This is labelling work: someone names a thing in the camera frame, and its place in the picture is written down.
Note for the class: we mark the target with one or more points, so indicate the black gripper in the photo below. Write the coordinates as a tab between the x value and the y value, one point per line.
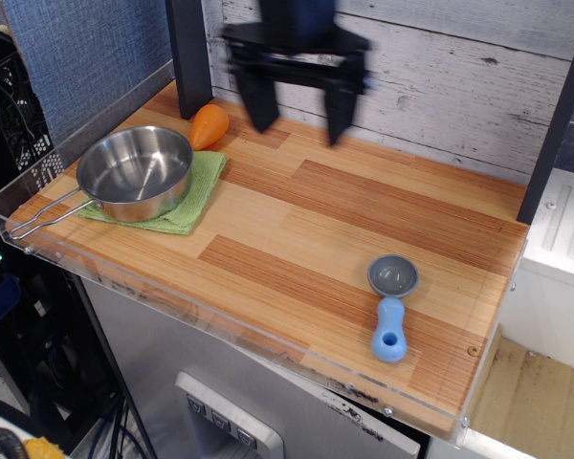
300	43

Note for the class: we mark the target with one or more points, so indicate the silver metal pan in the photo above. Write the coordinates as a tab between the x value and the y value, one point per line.
134	175

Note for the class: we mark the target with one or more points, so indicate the blue grey toy spoon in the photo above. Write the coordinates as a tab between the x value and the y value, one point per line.
392	277

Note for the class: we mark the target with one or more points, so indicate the orange toy carrot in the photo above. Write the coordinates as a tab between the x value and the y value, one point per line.
209	125

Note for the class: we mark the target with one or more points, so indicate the green folded cloth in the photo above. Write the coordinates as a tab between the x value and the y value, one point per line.
206	170

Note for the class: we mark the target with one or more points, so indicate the clear acrylic table guard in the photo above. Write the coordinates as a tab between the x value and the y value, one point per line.
279	260

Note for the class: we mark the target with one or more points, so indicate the black plastic crate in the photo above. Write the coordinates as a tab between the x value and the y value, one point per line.
25	142

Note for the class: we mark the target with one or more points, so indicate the silver cabinet with buttons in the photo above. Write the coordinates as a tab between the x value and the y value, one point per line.
196	393

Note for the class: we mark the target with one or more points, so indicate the white side unit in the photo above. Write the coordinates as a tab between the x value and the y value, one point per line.
538	308

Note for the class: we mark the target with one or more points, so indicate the black left frame post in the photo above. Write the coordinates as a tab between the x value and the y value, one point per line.
190	55

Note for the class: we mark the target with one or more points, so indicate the black frame post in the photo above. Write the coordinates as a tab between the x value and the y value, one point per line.
190	55
549	151

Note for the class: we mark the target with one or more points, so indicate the black right frame post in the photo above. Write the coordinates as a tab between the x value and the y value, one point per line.
549	151

